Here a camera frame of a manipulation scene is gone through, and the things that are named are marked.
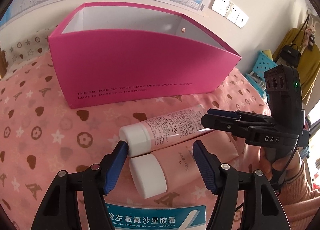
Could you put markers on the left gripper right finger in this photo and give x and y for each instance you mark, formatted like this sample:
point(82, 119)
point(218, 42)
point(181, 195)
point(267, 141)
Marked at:
point(261, 206)

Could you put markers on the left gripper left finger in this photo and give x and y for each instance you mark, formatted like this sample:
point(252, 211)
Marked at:
point(59, 207)

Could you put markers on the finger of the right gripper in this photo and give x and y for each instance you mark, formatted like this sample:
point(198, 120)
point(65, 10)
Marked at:
point(222, 113)
point(225, 125)

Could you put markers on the teal white medicine box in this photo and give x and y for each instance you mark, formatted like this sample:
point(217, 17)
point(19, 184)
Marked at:
point(123, 217)

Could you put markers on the slim pink cream tube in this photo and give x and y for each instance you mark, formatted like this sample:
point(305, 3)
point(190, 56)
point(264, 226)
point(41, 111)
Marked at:
point(163, 131)

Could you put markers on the large pink lotion tube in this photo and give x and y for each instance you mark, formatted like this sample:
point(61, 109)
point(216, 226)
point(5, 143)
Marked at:
point(174, 166)

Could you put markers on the pink sweater right forearm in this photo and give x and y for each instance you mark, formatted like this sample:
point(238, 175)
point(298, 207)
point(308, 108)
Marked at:
point(299, 202)

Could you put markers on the person's right hand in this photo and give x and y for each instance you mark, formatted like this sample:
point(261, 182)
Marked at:
point(292, 170)

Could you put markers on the lower blue plastic basket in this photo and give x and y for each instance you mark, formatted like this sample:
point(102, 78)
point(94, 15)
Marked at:
point(256, 85)

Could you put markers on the blue plastic basket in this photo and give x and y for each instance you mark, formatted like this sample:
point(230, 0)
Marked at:
point(263, 64)
point(256, 85)

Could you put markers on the upper blue plastic basket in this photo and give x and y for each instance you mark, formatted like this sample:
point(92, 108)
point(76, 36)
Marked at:
point(263, 64)

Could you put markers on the mustard yellow coat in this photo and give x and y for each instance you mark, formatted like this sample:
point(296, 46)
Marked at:
point(308, 67)

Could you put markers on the pink patterned tablecloth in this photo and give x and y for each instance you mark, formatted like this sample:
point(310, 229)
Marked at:
point(41, 135)

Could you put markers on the black handbag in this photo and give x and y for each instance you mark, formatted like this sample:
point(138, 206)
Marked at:
point(291, 55)

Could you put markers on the pink cardboard storage box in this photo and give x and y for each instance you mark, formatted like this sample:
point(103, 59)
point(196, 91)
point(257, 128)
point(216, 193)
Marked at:
point(108, 52)

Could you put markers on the white wall socket panel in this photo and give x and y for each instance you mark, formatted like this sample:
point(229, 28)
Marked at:
point(230, 11)

